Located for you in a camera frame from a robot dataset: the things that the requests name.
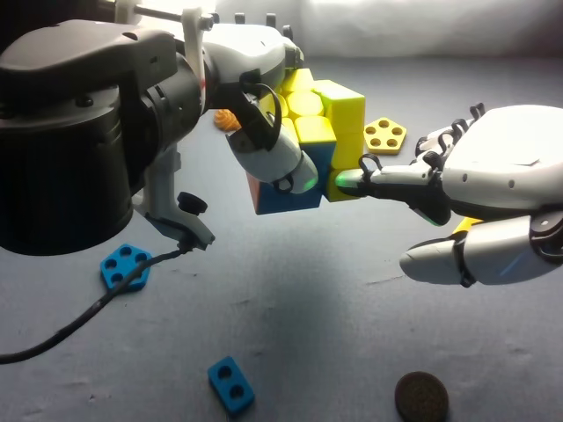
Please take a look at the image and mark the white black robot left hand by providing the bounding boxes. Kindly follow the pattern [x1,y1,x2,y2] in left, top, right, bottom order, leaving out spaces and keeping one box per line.
[204,11,321,195]

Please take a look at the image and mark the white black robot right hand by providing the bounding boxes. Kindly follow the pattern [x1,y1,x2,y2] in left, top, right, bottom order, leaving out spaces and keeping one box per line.
[336,103,563,290]

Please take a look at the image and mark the Rubik's cube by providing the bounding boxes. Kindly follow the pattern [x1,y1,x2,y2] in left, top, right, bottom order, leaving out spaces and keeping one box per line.
[245,68,367,216]

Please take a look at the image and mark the yellow rectangular block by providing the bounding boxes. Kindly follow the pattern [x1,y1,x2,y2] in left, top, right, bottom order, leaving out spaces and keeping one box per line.
[451,215,484,235]

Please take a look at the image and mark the orange swirl toy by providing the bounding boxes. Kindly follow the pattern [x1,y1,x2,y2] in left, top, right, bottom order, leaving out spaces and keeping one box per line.
[213,108,242,134]

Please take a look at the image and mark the yellow pentagon block with holes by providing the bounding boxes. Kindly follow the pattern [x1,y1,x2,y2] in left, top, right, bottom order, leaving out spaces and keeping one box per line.
[362,116,408,156]

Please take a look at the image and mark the white backdrop sheet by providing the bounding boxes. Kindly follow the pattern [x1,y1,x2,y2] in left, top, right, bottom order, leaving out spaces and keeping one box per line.
[210,0,563,61]

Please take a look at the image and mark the grey table cloth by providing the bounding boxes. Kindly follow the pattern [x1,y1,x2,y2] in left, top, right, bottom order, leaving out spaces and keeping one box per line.
[0,55,563,422]

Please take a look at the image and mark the dark chocolate sandwich cookie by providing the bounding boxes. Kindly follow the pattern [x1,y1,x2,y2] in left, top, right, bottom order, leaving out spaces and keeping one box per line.
[393,370,450,422]

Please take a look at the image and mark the blue pentagon block with holes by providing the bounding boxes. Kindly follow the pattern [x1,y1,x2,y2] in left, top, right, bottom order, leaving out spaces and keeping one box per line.
[99,243,154,293]

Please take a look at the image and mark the blue two-hole block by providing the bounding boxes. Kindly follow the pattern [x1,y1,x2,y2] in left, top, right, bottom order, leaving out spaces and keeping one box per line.
[207,355,257,418]

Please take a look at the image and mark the thick black cable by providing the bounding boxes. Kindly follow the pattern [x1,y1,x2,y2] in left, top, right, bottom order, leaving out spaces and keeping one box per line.
[0,247,197,366]

